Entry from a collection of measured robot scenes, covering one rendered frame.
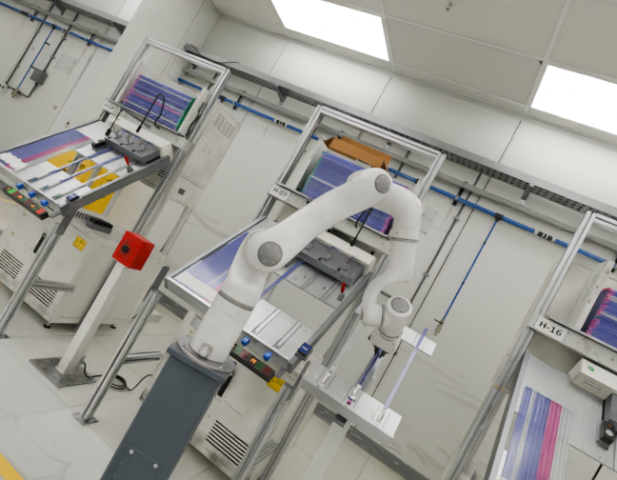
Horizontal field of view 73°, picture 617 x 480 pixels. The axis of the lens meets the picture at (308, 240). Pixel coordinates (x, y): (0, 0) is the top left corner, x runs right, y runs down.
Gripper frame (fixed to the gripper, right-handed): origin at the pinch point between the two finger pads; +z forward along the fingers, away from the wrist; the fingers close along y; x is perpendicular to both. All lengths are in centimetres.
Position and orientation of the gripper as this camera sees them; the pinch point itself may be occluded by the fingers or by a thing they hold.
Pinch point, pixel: (380, 351)
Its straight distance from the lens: 165.1
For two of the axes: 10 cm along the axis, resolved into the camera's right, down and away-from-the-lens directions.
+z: -0.8, 6.7, 7.3
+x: -5.5, 5.9, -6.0
